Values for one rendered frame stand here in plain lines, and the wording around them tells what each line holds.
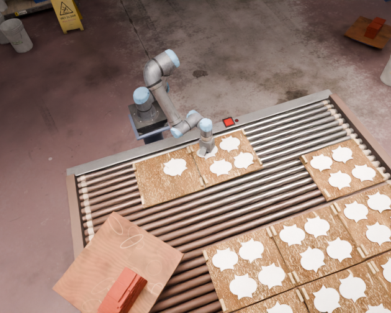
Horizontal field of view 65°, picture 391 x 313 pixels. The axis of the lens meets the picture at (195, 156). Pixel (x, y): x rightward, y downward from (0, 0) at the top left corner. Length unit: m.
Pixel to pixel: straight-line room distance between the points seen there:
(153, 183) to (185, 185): 0.22
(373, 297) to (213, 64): 3.19
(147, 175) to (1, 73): 3.40
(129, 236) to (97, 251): 0.19
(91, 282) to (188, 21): 4.04
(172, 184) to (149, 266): 0.56
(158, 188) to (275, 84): 2.41
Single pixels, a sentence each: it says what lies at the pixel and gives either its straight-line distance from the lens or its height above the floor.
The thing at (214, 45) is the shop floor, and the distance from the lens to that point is 4.52.
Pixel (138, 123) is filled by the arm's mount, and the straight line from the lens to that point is 2.33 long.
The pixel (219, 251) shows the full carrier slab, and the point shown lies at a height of 0.95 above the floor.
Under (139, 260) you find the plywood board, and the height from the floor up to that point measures 1.04.
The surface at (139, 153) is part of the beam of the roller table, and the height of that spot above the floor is 0.92.
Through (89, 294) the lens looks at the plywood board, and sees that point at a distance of 1.80.
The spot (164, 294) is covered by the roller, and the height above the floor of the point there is 0.92.
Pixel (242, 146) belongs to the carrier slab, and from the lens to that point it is 2.16.
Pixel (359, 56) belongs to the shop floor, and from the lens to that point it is 4.64.
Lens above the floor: 2.70
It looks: 56 degrees down
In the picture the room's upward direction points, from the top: 6 degrees counter-clockwise
